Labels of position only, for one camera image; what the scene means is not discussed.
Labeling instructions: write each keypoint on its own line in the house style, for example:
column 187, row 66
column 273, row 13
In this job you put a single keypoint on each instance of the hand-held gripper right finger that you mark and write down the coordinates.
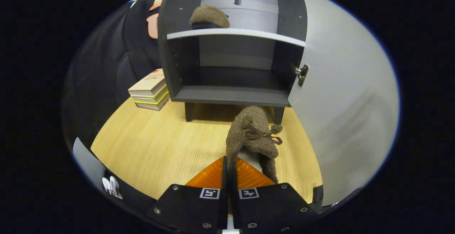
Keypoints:
column 234, row 209

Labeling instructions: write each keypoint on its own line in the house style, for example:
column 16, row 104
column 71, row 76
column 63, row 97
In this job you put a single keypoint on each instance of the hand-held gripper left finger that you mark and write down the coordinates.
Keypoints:
column 224, row 205

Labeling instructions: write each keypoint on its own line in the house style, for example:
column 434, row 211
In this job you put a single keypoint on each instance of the brown fuzzy shoe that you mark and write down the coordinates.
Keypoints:
column 209, row 15
column 252, row 120

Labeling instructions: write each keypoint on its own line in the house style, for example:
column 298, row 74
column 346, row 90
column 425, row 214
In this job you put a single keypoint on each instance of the dark grey shoe cabinet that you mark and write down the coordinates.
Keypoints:
column 227, row 93

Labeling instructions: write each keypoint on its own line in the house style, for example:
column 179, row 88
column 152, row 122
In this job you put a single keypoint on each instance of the beige shoe cabinet door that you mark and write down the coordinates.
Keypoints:
column 341, row 102

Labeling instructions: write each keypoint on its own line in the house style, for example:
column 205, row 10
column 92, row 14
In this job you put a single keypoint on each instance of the metal door hinge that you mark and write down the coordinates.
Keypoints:
column 302, row 75

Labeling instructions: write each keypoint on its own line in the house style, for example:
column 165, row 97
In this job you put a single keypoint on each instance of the brown book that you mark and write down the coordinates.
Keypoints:
column 153, row 107

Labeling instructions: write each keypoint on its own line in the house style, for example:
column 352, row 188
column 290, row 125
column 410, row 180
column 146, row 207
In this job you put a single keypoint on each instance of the black backdrop cloth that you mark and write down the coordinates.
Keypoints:
column 99, row 67

